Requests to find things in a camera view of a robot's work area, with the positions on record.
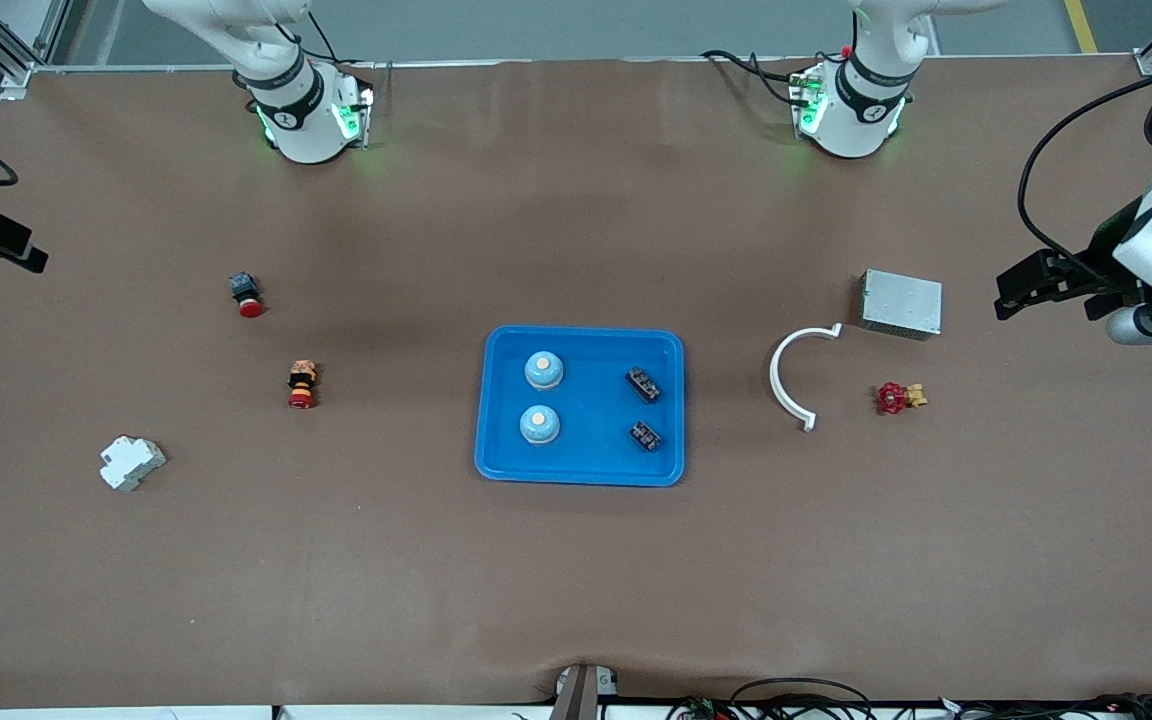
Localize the grey metal box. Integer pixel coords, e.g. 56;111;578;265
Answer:
859;268;944;342

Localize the red valve brass fitting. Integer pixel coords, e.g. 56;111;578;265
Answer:
875;381;929;416

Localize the white circuit breaker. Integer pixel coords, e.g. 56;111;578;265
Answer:
99;435;168;492

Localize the red push button black base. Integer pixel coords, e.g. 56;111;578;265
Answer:
229;272;266;320

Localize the white curved plastic clamp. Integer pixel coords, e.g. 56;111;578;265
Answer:
769;322;844;433

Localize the red yellow emergency stop button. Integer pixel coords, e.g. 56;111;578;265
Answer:
287;360;320;411

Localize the blue plastic tray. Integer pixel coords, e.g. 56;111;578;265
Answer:
474;325;687;488

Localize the brown table mat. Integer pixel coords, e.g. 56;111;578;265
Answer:
0;55;1152;711

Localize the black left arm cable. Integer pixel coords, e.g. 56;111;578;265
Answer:
1019;65;1152;286

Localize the black base power cable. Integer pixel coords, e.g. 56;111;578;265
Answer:
701;48;807;106

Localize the black cable bundle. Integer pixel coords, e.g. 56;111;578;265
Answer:
666;678;1152;720

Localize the grey camera stand post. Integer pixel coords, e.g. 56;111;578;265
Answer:
551;664;619;720

